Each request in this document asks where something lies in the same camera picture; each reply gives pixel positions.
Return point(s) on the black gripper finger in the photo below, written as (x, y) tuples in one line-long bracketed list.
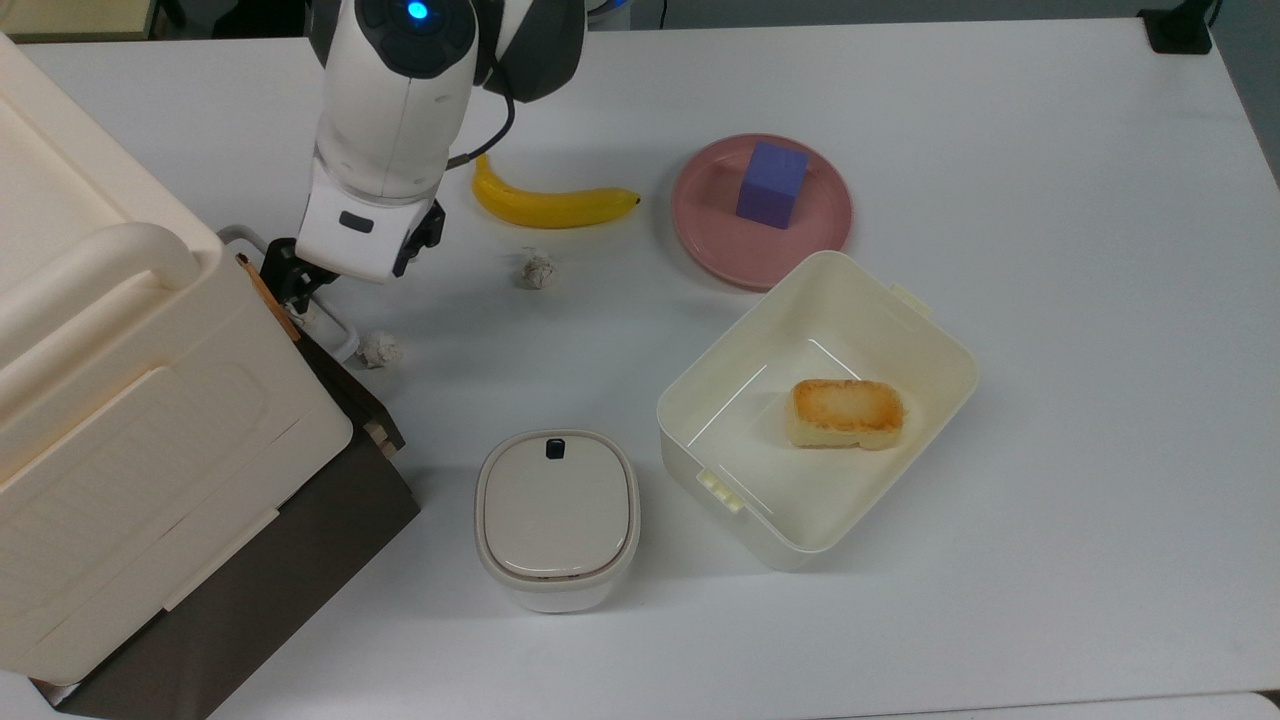
[(297, 297), (320, 284)]

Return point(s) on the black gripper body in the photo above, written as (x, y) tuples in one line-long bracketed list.
[(290, 262)]

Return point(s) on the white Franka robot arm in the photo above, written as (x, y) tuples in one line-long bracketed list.
[(400, 100)]

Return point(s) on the cream open plastic bin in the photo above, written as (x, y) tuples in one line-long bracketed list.
[(800, 480)]

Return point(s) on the crumpled white paper ball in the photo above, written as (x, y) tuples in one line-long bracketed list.
[(380, 350), (539, 270)]

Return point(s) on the yellow banana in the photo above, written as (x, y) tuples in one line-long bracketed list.
[(550, 208)]

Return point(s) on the dark brown wooden cabinet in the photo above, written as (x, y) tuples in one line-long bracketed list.
[(280, 590)]

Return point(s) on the small cream lidded trash can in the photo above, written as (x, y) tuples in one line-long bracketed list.
[(556, 510)]

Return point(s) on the yellow wooden desk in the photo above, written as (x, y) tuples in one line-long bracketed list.
[(70, 15)]

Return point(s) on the pink plate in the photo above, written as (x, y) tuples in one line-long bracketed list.
[(710, 230)]

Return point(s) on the purple cube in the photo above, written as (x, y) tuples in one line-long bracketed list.
[(772, 185)]

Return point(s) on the toasted bread piece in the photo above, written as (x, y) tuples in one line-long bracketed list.
[(845, 412)]

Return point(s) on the black table clamp mount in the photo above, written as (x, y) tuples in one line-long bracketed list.
[(1178, 30)]

